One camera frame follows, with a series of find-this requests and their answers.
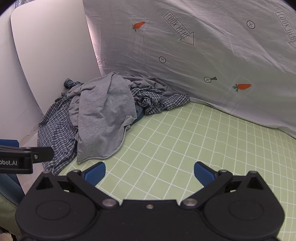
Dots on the patterned floor rug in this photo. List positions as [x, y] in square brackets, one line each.
[5, 235]

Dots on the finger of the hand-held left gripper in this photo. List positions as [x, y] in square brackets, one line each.
[9, 143]
[41, 154]

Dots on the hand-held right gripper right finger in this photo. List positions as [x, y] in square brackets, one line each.
[203, 173]

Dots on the blue denim cloth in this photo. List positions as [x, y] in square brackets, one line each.
[9, 187]

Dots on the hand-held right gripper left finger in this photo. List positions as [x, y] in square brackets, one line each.
[96, 173]

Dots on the white headboard panel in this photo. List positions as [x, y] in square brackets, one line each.
[53, 46]

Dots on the grey sweatpants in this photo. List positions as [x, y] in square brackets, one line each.
[104, 115]

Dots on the blue plaid shirt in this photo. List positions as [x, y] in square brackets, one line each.
[55, 129]

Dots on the dark blue garment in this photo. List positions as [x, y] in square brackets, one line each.
[139, 113]

